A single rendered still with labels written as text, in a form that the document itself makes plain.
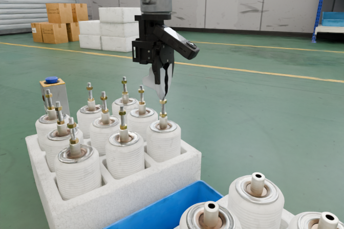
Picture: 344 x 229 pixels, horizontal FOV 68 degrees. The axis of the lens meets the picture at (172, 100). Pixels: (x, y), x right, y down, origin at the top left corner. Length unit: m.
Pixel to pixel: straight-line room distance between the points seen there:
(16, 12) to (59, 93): 5.53
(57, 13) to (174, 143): 4.03
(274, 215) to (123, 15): 3.05
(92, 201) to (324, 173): 0.81
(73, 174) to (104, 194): 0.08
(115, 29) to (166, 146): 2.85
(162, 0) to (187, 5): 5.52
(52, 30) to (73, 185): 3.94
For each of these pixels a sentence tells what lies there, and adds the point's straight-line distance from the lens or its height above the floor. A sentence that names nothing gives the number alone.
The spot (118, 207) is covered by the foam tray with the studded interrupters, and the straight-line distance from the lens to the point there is 0.65.
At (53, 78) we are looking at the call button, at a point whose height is 0.33.
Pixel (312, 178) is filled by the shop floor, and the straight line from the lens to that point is 1.05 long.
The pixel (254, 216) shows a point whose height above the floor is 0.23.
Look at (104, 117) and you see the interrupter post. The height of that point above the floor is 0.27.
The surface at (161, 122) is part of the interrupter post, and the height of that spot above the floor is 0.27.
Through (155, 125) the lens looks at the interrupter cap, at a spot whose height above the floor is 0.25.
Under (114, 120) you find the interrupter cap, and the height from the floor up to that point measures 0.25.
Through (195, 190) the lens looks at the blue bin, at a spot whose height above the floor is 0.10.
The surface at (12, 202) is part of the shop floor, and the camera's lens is 0.97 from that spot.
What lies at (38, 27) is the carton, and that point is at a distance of 4.76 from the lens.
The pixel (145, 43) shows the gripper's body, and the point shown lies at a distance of 0.62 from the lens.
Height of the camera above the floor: 0.56
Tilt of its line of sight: 20 degrees down
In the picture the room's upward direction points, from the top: straight up
